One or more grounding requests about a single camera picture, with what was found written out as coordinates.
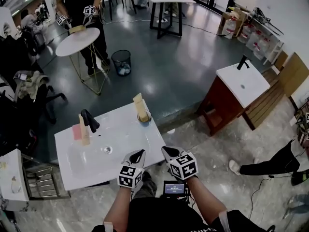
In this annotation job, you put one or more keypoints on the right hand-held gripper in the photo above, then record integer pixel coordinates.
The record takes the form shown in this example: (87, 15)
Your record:
(183, 167)

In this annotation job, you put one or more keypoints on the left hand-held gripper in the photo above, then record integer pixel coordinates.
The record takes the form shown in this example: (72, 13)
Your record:
(129, 176)

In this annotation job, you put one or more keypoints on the blue cup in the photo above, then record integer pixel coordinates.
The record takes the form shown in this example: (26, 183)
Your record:
(144, 120)

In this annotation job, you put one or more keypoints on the person's right forearm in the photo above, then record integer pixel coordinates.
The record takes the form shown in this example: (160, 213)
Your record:
(205, 197)

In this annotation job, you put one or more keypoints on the person's left forearm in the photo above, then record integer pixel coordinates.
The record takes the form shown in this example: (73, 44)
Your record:
(118, 207)

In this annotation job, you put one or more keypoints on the white washbasin grey stand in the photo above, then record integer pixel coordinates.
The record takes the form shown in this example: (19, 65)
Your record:
(125, 139)

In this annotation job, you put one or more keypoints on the person's leg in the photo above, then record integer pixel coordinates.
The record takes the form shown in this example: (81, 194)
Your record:
(148, 185)

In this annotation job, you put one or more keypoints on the small black screen device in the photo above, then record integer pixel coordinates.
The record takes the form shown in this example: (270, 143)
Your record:
(174, 188)

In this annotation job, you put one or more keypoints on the beige bottle near faucet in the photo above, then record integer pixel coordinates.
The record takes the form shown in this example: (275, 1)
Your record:
(85, 136)

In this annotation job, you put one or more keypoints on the black faucet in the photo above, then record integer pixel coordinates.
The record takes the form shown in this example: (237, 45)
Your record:
(90, 122)
(242, 63)

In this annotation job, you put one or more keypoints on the person's black shirt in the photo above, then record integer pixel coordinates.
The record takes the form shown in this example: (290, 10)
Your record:
(164, 216)

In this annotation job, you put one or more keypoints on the wooden slatted board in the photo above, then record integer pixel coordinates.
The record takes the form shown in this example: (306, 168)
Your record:
(263, 105)

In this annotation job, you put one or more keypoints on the black mesh wastebasket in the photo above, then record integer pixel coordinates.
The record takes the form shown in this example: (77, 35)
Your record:
(116, 59)

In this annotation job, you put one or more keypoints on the wooden vanity white basin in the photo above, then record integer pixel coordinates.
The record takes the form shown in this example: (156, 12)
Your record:
(253, 81)

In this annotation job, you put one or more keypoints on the black office chair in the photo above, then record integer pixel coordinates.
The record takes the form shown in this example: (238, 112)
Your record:
(41, 98)

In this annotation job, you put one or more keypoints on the white toiletry bottle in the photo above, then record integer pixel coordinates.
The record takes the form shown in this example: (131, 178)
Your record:
(16, 185)

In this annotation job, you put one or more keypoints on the white counter steel rack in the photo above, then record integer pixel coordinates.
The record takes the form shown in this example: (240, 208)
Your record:
(9, 168)

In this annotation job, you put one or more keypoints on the beige jacket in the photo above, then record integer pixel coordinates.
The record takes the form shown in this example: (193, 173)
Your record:
(31, 83)

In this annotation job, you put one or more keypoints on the round white table gold legs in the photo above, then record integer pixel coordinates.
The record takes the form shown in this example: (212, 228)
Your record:
(77, 42)

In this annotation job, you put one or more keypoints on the clear plastic water jug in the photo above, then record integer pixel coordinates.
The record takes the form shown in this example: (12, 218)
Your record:
(245, 34)
(254, 40)
(229, 29)
(262, 49)

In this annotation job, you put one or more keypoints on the tan round box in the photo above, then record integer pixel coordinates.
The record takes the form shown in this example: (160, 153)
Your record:
(77, 29)

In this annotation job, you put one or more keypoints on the flat cardboard sheet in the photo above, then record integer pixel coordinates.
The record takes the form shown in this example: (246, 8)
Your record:
(294, 74)

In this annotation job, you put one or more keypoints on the cardboard box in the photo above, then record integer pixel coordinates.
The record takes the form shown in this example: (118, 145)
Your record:
(227, 17)

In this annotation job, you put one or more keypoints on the white metal shelf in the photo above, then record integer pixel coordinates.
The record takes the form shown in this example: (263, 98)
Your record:
(277, 47)

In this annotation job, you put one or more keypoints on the white shelf cabinet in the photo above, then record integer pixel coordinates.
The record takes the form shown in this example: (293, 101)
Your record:
(7, 20)

